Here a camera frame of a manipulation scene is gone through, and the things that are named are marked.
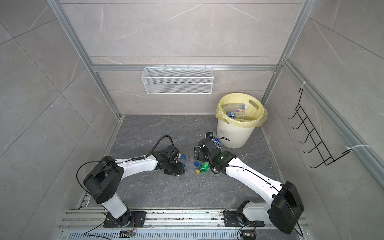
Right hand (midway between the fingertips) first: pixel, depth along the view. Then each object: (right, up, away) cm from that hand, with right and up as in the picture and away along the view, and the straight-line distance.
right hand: (202, 149), depth 82 cm
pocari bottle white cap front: (-11, -8, +10) cm, 17 cm away
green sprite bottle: (+1, -11, +4) cm, 12 cm away
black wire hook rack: (+51, +4, -18) cm, 55 cm away
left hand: (-11, -13, +6) cm, 18 cm away
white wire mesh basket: (-27, +45, +18) cm, 55 cm away
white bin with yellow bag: (+24, +21, +16) cm, 36 cm away
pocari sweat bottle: (+19, +21, +13) cm, 31 cm away
